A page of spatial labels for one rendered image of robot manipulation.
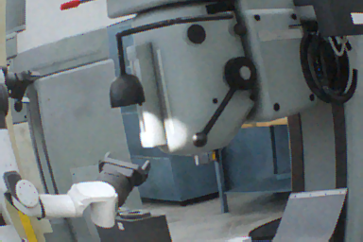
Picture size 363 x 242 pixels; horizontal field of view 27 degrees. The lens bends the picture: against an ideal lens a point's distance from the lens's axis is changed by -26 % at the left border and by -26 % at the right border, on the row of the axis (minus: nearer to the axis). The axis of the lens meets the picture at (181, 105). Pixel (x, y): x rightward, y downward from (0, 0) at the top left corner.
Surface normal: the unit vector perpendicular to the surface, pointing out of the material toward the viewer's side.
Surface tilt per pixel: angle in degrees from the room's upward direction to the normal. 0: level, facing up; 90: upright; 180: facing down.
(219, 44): 90
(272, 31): 90
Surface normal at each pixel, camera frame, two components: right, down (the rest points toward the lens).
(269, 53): 0.51, -0.04
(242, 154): -0.84, 0.18
